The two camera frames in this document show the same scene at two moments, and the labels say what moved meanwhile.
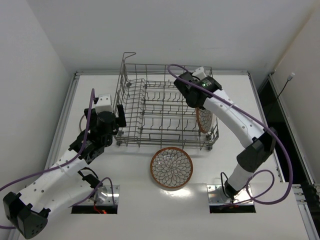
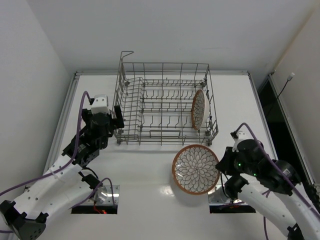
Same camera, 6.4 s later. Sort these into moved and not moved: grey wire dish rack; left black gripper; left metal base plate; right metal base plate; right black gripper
Moved: right black gripper
Not moved: left black gripper; right metal base plate; left metal base plate; grey wire dish rack
